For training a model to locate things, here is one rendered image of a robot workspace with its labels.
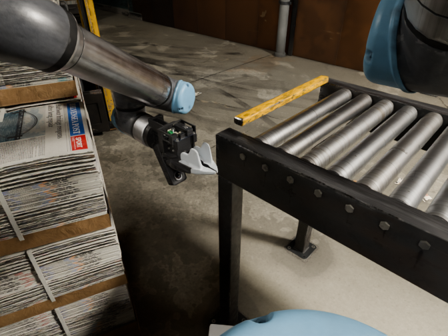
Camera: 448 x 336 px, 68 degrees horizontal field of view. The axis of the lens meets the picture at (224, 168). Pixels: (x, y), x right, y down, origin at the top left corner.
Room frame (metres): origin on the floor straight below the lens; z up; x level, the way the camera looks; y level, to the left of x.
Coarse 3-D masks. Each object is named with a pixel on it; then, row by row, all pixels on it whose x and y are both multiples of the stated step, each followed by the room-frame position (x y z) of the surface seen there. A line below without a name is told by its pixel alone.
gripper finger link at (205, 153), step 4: (204, 144) 0.63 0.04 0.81; (208, 144) 0.63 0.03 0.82; (196, 148) 0.65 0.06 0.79; (200, 148) 0.64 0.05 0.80; (204, 148) 0.63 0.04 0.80; (208, 148) 0.62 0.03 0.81; (200, 152) 0.64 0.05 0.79; (204, 152) 0.63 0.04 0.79; (208, 152) 0.62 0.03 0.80; (200, 156) 0.64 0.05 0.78; (204, 156) 0.63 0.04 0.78; (208, 156) 0.62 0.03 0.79; (204, 160) 0.62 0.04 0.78; (208, 160) 0.62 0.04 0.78; (212, 160) 0.61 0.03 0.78; (204, 164) 0.61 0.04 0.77; (208, 164) 0.61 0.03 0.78; (212, 164) 0.61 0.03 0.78; (212, 168) 0.59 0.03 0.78; (216, 168) 0.59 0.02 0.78; (216, 172) 0.58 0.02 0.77
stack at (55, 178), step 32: (0, 128) 0.68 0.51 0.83; (32, 128) 0.68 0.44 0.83; (64, 128) 0.68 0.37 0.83; (0, 160) 0.55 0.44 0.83; (32, 160) 0.54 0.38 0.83; (64, 160) 0.57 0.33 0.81; (96, 160) 0.64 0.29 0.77; (0, 192) 0.51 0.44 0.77; (32, 192) 0.54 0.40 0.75; (64, 192) 0.56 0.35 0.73; (96, 192) 0.59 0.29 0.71; (0, 224) 0.50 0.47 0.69; (32, 224) 0.53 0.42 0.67; (64, 224) 0.55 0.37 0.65; (32, 256) 0.51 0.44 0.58; (64, 256) 0.54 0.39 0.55; (96, 256) 0.57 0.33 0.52; (0, 288) 0.48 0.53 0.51; (32, 288) 0.50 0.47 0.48; (64, 288) 0.53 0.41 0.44; (128, 288) 0.68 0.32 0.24; (32, 320) 0.49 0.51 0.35; (64, 320) 0.52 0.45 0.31; (96, 320) 0.55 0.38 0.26; (128, 320) 0.59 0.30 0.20
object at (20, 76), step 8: (0, 64) 0.79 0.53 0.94; (8, 64) 0.80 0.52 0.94; (16, 64) 0.80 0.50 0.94; (8, 72) 0.79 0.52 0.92; (16, 72) 0.80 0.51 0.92; (24, 72) 0.81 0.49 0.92; (32, 72) 0.81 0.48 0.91; (40, 72) 0.82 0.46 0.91; (56, 72) 0.84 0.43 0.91; (8, 80) 0.79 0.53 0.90; (16, 80) 0.80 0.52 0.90; (24, 80) 0.81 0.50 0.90; (32, 80) 0.81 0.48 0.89; (40, 80) 0.82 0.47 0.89; (48, 80) 0.83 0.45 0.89; (56, 80) 0.84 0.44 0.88; (64, 80) 0.85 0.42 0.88; (72, 80) 0.85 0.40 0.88; (8, 88) 0.79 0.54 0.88
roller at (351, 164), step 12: (408, 108) 0.85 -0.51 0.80; (396, 120) 0.78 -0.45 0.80; (408, 120) 0.80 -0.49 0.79; (372, 132) 0.72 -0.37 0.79; (384, 132) 0.71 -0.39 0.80; (396, 132) 0.74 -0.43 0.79; (360, 144) 0.66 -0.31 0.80; (372, 144) 0.66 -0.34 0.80; (384, 144) 0.68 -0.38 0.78; (348, 156) 0.60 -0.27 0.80; (360, 156) 0.61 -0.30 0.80; (372, 156) 0.63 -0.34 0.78; (336, 168) 0.56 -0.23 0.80; (348, 168) 0.56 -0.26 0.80; (360, 168) 0.59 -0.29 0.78
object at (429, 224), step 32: (224, 160) 0.68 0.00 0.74; (256, 160) 0.62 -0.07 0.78; (288, 160) 0.59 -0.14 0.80; (256, 192) 0.61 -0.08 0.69; (288, 192) 0.55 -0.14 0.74; (320, 192) 0.50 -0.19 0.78; (352, 192) 0.48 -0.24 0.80; (320, 224) 0.50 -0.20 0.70; (352, 224) 0.45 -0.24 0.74; (384, 224) 0.42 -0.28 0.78; (416, 224) 0.40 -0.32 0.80; (384, 256) 0.41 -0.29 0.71; (416, 256) 0.38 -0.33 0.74
